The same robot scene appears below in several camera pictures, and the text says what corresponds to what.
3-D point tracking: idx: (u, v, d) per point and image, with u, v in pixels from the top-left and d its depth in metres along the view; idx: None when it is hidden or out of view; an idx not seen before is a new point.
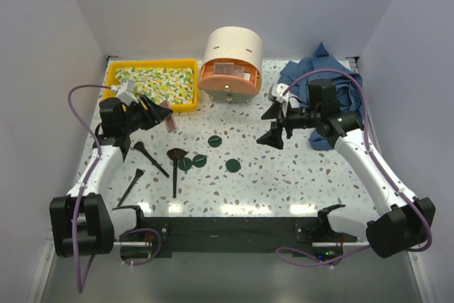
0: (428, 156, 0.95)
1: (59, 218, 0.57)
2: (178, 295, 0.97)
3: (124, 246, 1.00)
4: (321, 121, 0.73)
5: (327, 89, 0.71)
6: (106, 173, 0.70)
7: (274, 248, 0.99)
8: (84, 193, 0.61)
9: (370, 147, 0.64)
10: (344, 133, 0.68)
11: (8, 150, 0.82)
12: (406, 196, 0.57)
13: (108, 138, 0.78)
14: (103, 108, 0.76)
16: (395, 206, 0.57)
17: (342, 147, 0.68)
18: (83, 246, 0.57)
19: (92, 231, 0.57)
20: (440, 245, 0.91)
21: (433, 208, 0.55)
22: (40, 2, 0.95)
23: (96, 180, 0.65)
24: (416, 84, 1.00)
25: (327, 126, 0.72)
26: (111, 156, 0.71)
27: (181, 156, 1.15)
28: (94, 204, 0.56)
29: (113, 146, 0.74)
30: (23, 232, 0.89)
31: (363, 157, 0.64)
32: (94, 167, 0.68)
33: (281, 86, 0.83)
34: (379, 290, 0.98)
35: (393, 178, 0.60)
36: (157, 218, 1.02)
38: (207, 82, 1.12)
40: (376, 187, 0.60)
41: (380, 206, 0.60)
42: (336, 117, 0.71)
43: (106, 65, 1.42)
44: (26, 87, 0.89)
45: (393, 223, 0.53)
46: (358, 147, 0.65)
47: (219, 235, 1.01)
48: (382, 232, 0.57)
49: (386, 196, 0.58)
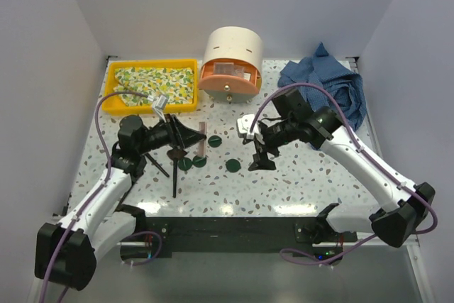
0: (428, 156, 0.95)
1: (43, 243, 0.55)
2: (179, 295, 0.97)
3: (124, 246, 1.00)
4: (301, 127, 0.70)
5: (291, 95, 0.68)
6: (109, 201, 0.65)
7: (279, 248, 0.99)
8: (74, 226, 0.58)
9: (360, 145, 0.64)
10: (330, 135, 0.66)
11: (8, 149, 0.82)
12: (408, 189, 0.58)
13: (123, 158, 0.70)
14: (123, 128, 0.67)
16: (402, 201, 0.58)
17: (330, 149, 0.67)
18: (56, 276, 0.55)
19: (69, 267, 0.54)
20: (440, 245, 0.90)
21: (433, 191, 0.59)
22: (40, 2, 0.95)
23: (91, 213, 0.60)
24: (416, 84, 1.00)
25: (308, 130, 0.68)
26: (118, 184, 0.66)
27: (181, 156, 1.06)
28: (77, 245, 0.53)
29: (123, 171, 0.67)
30: (23, 231, 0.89)
31: (359, 157, 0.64)
32: (97, 194, 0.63)
33: (246, 118, 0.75)
34: (379, 290, 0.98)
35: (391, 173, 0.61)
36: (157, 218, 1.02)
38: (207, 82, 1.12)
40: (378, 185, 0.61)
41: (386, 203, 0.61)
42: (313, 118, 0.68)
43: (106, 65, 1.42)
44: (26, 87, 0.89)
45: (405, 220, 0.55)
46: (348, 147, 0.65)
47: (220, 235, 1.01)
48: (391, 228, 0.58)
49: (391, 193, 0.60)
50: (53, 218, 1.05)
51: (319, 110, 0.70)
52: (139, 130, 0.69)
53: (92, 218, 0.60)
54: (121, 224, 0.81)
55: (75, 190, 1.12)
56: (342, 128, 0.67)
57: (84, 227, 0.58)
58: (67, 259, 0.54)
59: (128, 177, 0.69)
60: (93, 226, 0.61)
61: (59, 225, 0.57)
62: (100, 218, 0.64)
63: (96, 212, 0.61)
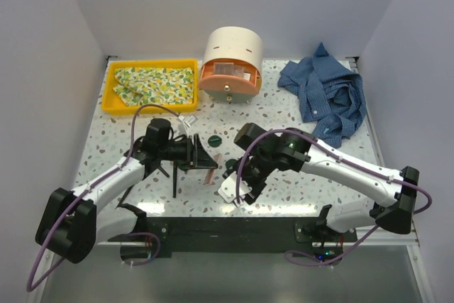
0: (428, 157, 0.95)
1: (52, 207, 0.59)
2: (178, 295, 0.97)
3: (124, 246, 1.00)
4: (276, 158, 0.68)
5: (252, 133, 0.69)
6: (119, 185, 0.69)
7: (282, 250, 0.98)
8: (85, 196, 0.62)
9: (339, 156, 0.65)
10: (306, 155, 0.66)
11: (7, 150, 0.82)
12: (398, 180, 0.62)
13: (141, 152, 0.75)
14: (154, 123, 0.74)
16: (397, 194, 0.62)
17: (311, 169, 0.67)
18: (53, 243, 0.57)
19: (69, 236, 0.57)
20: (440, 245, 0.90)
21: (416, 171, 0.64)
22: (40, 2, 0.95)
23: (103, 189, 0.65)
24: (417, 84, 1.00)
25: (284, 160, 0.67)
26: (133, 171, 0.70)
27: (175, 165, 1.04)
28: (85, 214, 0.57)
29: (140, 162, 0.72)
30: (23, 231, 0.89)
31: (341, 167, 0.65)
32: (111, 174, 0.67)
33: (225, 186, 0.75)
34: (378, 289, 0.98)
35: (377, 170, 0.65)
36: (157, 218, 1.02)
38: (207, 82, 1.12)
40: (369, 186, 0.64)
41: (382, 200, 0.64)
42: (284, 145, 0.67)
43: (106, 65, 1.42)
44: (26, 87, 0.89)
45: (408, 211, 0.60)
46: (329, 162, 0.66)
47: (219, 235, 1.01)
48: (396, 221, 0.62)
49: (384, 190, 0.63)
50: None
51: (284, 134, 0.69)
52: (166, 132, 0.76)
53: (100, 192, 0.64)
54: (123, 220, 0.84)
55: None
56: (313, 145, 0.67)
57: (93, 200, 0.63)
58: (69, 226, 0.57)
59: (143, 169, 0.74)
60: (101, 201, 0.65)
61: (72, 192, 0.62)
62: (108, 197, 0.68)
63: (107, 189, 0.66)
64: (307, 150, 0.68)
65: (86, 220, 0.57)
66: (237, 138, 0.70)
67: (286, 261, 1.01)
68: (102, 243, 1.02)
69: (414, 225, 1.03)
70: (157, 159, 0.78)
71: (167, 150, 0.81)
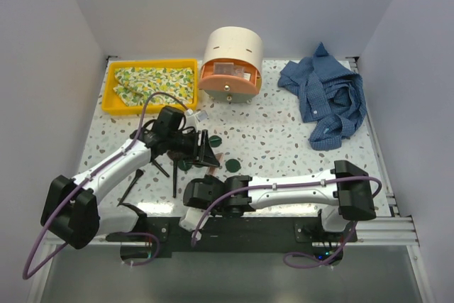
0: (428, 156, 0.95)
1: (54, 194, 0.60)
2: (178, 295, 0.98)
3: (124, 246, 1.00)
4: (227, 209, 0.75)
5: (198, 192, 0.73)
6: (123, 172, 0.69)
7: (287, 251, 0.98)
8: (86, 184, 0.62)
9: (272, 184, 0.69)
10: (249, 198, 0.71)
11: (7, 150, 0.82)
12: (329, 179, 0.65)
13: (149, 133, 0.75)
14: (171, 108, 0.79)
16: (335, 191, 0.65)
17: (259, 206, 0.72)
18: (57, 229, 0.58)
19: (71, 223, 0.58)
20: (440, 245, 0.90)
21: (343, 163, 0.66)
22: (39, 2, 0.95)
23: (105, 176, 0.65)
24: (417, 83, 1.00)
25: (235, 209, 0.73)
26: (136, 156, 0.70)
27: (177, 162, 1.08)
28: (84, 204, 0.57)
29: (145, 146, 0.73)
30: (22, 232, 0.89)
31: (280, 194, 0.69)
32: (113, 160, 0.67)
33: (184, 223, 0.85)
34: (378, 289, 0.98)
35: (322, 179, 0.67)
36: (157, 219, 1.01)
38: (207, 82, 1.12)
40: (311, 197, 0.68)
41: (330, 201, 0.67)
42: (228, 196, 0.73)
43: (106, 65, 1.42)
44: (25, 86, 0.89)
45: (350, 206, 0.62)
46: (269, 193, 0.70)
47: (220, 235, 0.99)
48: (352, 214, 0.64)
49: (324, 194, 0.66)
50: None
51: (227, 184, 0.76)
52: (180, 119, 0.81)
53: (101, 180, 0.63)
54: (124, 217, 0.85)
55: None
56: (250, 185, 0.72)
57: (94, 188, 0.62)
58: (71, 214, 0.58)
59: (149, 153, 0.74)
60: (105, 187, 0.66)
61: (72, 179, 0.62)
62: (113, 183, 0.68)
63: (108, 177, 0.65)
64: (247, 193, 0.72)
65: (86, 211, 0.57)
66: (186, 201, 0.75)
67: (285, 263, 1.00)
68: (102, 243, 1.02)
69: (414, 225, 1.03)
70: (164, 143, 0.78)
71: (175, 139, 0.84)
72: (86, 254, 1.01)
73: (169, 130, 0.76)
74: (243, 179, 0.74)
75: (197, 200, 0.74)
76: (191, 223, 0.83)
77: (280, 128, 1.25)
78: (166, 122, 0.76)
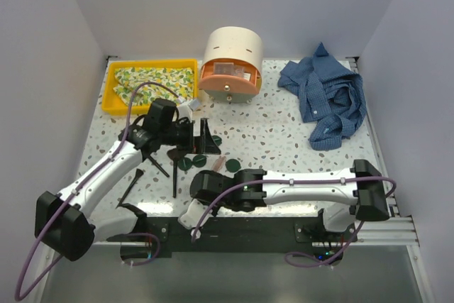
0: (428, 156, 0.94)
1: (41, 212, 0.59)
2: (178, 295, 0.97)
3: (124, 246, 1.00)
4: (238, 204, 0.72)
5: (209, 184, 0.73)
6: (113, 179, 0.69)
7: (287, 251, 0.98)
8: (72, 201, 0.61)
9: (289, 179, 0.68)
10: (262, 192, 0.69)
11: (7, 150, 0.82)
12: (350, 179, 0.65)
13: (139, 132, 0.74)
14: (159, 101, 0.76)
16: (355, 191, 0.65)
17: (273, 201, 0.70)
18: (51, 244, 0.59)
19: (63, 239, 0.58)
20: (440, 245, 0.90)
21: (363, 163, 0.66)
22: (39, 1, 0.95)
23: (91, 189, 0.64)
24: (417, 83, 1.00)
25: (247, 203, 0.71)
26: (125, 160, 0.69)
27: (180, 159, 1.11)
28: (72, 221, 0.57)
29: (135, 147, 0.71)
30: (22, 232, 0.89)
31: (296, 189, 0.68)
32: (99, 169, 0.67)
33: (184, 219, 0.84)
34: (378, 290, 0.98)
35: (328, 179, 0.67)
36: (157, 218, 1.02)
38: (207, 82, 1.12)
40: (329, 195, 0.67)
41: (348, 201, 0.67)
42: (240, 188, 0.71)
43: (106, 65, 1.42)
44: (26, 86, 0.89)
45: (371, 206, 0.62)
46: (284, 189, 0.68)
47: (219, 235, 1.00)
48: (368, 215, 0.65)
49: (343, 192, 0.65)
50: None
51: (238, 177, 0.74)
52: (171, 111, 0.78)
53: (89, 194, 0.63)
54: (123, 218, 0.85)
55: None
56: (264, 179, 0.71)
57: (81, 204, 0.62)
58: (62, 230, 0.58)
59: (140, 153, 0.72)
60: (95, 199, 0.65)
61: (58, 196, 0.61)
62: (103, 191, 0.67)
63: (96, 189, 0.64)
64: (262, 187, 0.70)
65: (76, 226, 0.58)
66: (196, 193, 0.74)
67: (286, 262, 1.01)
68: (102, 243, 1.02)
69: (414, 225, 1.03)
70: (157, 140, 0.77)
71: (169, 133, 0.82)
72: (86, 254, 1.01)
73: (160, 125, 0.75)
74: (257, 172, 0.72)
75: (207, 191, 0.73)
76: (192, 219, 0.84)
77: (280, 128, 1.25)
78: (156, 117, 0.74)
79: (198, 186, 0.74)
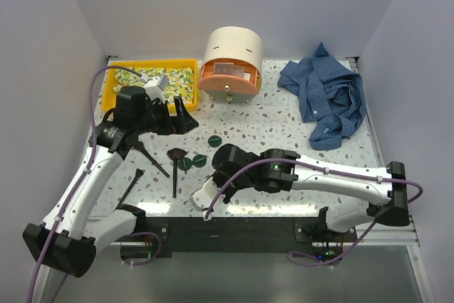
0: (428, 156, 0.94)
1: (31, 244, 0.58)
2: (178, 295, 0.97)
3: (124, 246, 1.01)
4: (263, 182, 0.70)
5: (235, 157, 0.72)
6: (95, 190, 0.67)
7: (287, 251, 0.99)
8: (58, 227, 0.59)
9: (324, 167, 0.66)
10: (294, 175, 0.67)
11: (7, 150, 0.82)
12: (386, 179, 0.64)
13: (111, 130, 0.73)
14: (125, 91, 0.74)
16: (389, 191, 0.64)
17: (301, 186, 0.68)
18: (56, 265, 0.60)
19: (64, 262, 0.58)
20: (440, 245, 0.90)
21: (401, 166, 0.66)
22: (39, 2, 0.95)
23: (75, 210, 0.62)
24: (417, 83, 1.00)
25: (273, 183, 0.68)
26: (102, 168, 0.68)
27: (181, 156, 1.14)
28: (64, 248, 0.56)
29: (109, 152, 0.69)
30: (22, 233, 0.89)
31: (330, 178, 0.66)
32: (79, 187, 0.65)
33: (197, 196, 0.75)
34: (378, 290, 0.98)
35: (363, 172, 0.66)
36: (157, 218, 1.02)
38: (207, 82, 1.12)
40: (362, 191, 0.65)
41: (377, 201, 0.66)
42: (269, 167, 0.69)
43: (106, 65, 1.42)
44: (26, 86, 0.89)
45: (403, 208, 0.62)
46: (317, 175, 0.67)
47: (220, 235, 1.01)
48: (392, 216, 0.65)
49: (378, 191, 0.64)
50: None
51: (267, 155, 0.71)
52: (140, 100, 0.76)
53: (75, 215, 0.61)
54: (118, 221, 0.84)
55: None
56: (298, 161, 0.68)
57: (68, 228, 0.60)
58: (58, 256, 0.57)
59: (115, 155, 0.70)
60: (83, 216, 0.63)
61: (43, 226, 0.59)
62: (90, 206, 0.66)
63: (80, 208, 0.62)
64: (292, 169, 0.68)
65: (72, 250, 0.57)
66: (220, 164, 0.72)
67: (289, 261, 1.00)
68: None
69: (414, 225, 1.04)
70: (133, 135, 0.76)
71: (143, 121, 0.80)
72: None
73: (130, 115, 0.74)
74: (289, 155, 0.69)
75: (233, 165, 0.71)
76: (206, 196, 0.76)
77: (280, 128, 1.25)
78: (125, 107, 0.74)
79: (225, 159, 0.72)
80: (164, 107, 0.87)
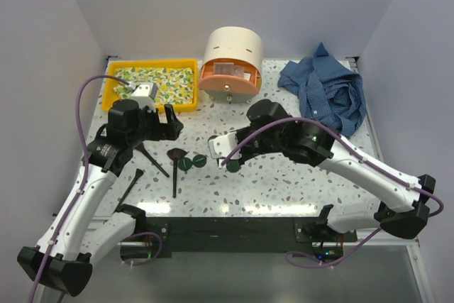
0: (428, 156, 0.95)
1: (25, 266, 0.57)
2: (178, 295, 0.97)
3: (124, 246, 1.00)
4: (294, 149, 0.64)
5: (277, 114, 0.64)
6: (91, 209, 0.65)
7: (287, 250, 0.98)
8: (52, 250, 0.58)
9: (362, 156, 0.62)
10: (329, 153, 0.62)
11: (7, 150, 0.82)
12: (418, 188, 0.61)
13: (103, 146, 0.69)
14: (116, 108, 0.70)
16: (415, 201, 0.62)
17: (331, 166, 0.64)
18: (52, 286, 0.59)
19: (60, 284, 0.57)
20: (440, 245, 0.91)
21: (433, 181, 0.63)
22: (38, 2, 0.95)
23: (69, 232, 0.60)
24: (417, 83, 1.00)
25: (304, 152, 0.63)
26: (96, 188, 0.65)
27: (181, 156, 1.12)
28: (59, 271, 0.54)
29: (102, 171, 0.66)
30: (22, 233, 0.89)
31: (364, 169, 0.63)
32: (72, 208, 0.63)
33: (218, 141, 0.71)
34: (379, 290, 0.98)
35: (397, 175, 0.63)
36: (156, 218, 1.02)
38: (206, 82, 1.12)
40: (389, 192, 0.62)
41: (396, 206, 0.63)
42: (306, 136, 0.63)
43: (106, 65, 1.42)
44: (26, 86, 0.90)
45: (425, 221, 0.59)
46: (351, 161, 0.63)
47: (219, 235, 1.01)
48: (406, 226, 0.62)
49: (403, 197, 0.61)
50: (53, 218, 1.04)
51: (306, 124, 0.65)
52: (132, 115, 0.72)
53: (69, 238, 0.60)
54: (117, 228, 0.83)
55: None
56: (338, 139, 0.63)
57: (62, 250, 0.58)
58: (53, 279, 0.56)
59: (111, 174, 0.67)
60: (77, 238, 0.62)
61: (37, 250, 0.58)
62: (86, 225, 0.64)
63: (74, 230, 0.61)
64: (330, 145, 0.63)
65: (67, 274, 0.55)
66: (258, 116, 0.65)
67: (288, 262, 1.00)
68: None
69: None
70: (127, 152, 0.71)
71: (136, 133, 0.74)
72: None
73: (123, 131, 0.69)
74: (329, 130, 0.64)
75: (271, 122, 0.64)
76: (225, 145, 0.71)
77: None
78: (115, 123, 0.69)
79: (266, 113, 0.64)
80: (154, 116, 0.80)
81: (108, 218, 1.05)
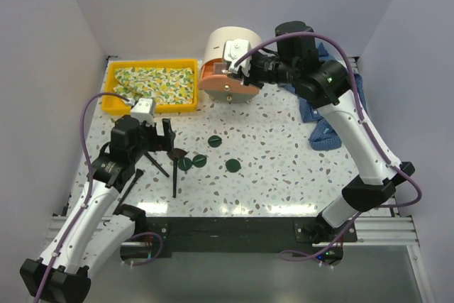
0: (428, 156, 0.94)
1: (28, 279, 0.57)
2: (178, 295, 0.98)
3: (124, 246, 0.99)
4: (303, 81, 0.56)
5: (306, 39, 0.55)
6: (94, 223, 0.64)
7: (281, 250, 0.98)
8: (54, 262, 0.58)
9: (364, 118, 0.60)
10: (335, 100, 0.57)
11: (7, 150, 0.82)
12: (396, 167, 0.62)
13: (108, 164, 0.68)
14: (120, 126, 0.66)
16: (386, 178, 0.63)
17: (330, 113, 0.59)
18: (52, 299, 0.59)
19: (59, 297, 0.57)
20: (440, 245, 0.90)
21: (412, 168, 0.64)
22: (39, 2, 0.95)
23: (72, 245, 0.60)
24: (417, 83, 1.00)
25: (313, 86, 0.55)
26: (101, 202, 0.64)
27: (181, 156, 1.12)
28: (61, 283, 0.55)
29: (106, 185, 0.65)
30: (23, 232, 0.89)
31: (360, 131, 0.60)
32: (76, 221, 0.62)
33: (237, 45, 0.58)
34: (378, 290, 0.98)
35: (384, 150, 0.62)
36: (156, 218, 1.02)
38: (206, 83, 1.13)
40: (369, 162, 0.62)
41: (367, 176, 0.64)
42: (322, 75, 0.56)
43: (106, 65, 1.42)
44: (26, 86, 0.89)
45: (386, 197, 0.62)
46: (351, 118, 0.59)
47: (219, 235, 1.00)
48: (370, 199, 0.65)
49: (379, 172, 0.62)
50: (53, 218, 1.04)
51: (327, 63, 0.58)
52: (135, 133, 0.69)
53: (72, 250, 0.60)
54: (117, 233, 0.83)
55: (75, 190, 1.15)
56: (350, 91, 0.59)
57: (64, 262, 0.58)
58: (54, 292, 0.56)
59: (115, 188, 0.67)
60: (79, 250, 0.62)
61: (40, 262, 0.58)
62: (88, 238, 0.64)
63: (76, 243, 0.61)
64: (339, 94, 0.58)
65: (67, 287, 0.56)
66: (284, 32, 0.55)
67: (281, 258, 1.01)
68: None
69: (414, 225, 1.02)
70: (130, 167, 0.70)
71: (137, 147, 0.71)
72: None
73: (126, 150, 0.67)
74: (345, 81, 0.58)
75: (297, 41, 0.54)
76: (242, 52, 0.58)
77: (279, 128, 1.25)
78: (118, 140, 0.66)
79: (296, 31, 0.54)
80: (152, 130, 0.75)
81: (108, 218, 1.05)
